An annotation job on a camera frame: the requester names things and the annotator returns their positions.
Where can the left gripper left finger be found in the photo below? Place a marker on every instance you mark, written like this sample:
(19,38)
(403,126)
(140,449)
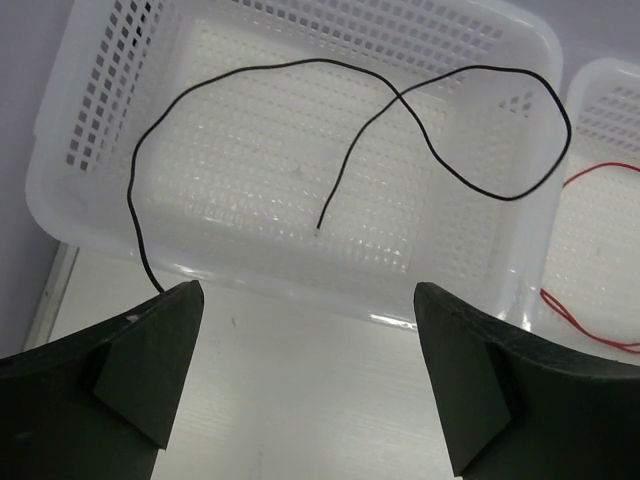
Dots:
(100,403)

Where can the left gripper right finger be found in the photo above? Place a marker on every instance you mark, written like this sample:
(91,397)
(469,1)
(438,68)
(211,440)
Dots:
(513,405)

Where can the middle white perforated basket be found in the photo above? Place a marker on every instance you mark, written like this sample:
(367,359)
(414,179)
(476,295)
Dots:
(590,288)

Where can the white perforated basket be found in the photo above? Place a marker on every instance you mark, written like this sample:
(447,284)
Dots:
(590,288)
(335,153)

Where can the left white perforated basket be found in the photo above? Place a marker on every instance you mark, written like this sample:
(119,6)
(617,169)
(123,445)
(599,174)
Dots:
(335,153)

